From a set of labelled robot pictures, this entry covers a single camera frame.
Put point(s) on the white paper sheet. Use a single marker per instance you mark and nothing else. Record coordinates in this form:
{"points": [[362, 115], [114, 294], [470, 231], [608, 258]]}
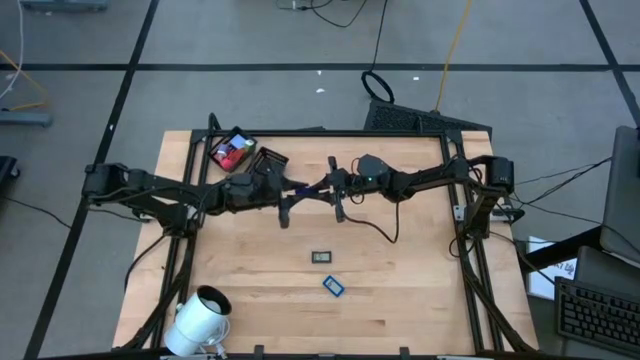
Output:
{"points": [[545, 280]]}

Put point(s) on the blue card case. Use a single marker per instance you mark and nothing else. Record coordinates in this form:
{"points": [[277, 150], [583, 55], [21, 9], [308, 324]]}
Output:
{"points": [[333, 286]]}

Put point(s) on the green USB wall charger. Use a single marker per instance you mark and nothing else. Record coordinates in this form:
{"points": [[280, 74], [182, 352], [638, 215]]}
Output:
{"points": [[249, 145]]}

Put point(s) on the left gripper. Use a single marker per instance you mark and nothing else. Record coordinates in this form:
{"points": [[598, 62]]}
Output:
{"points": [[267, 187]]}

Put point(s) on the purple USB stick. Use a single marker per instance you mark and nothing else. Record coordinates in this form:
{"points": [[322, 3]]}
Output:
{"points": [[302, 190]]}

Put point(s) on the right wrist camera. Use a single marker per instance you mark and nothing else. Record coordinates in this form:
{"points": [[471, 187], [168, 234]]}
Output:
{"points": [[372, 167]]}

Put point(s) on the black keyboard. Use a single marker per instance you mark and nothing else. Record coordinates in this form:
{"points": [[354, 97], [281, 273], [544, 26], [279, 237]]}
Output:
{"points": [[597, 315]]}

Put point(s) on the black mesh plastic basket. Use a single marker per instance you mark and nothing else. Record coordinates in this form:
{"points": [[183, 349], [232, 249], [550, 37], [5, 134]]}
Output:
{"points": [[272, 156], [215, 162]]}

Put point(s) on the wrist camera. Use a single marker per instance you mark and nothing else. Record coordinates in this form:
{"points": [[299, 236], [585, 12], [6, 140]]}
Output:
{"points": [[372, 167], [240, 185]]}

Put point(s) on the large flat monitor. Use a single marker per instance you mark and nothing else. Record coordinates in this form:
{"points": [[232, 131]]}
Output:
{"points": [[622, 195]]}

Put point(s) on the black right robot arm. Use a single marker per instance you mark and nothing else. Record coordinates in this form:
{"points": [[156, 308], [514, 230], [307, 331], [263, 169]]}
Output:
{"points": [[430, 177]]}

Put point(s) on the black perforated computer case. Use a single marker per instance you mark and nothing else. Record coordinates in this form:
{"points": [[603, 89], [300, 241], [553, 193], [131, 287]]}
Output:
{"points": [[425, 120]]}

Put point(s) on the white spot lamp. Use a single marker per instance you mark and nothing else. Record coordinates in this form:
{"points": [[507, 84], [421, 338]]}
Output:
{"points": [[197, 322]]}

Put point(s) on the grey small card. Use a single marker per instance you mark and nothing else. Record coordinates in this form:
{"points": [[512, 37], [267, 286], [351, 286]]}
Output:
{"points": [[322, 257]]}

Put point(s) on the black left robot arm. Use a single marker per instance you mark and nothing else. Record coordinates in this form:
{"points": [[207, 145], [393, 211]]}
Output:
{"points": [[150, 192]]}

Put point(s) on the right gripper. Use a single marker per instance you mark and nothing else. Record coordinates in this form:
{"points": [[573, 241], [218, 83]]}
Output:
{"points": [[347, 182]]}

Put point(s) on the pink USB wall charger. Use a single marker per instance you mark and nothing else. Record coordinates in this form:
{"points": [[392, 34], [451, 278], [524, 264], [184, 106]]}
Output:
{"points": [[221, 152]]}

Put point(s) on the black aluminium table frame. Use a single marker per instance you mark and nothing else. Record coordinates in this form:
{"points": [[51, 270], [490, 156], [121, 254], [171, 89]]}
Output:
{"points": [[325, 133]]}

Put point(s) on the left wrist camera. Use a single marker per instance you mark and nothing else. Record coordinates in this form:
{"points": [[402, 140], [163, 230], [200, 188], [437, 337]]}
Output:
{"points": [[240, 185]]}

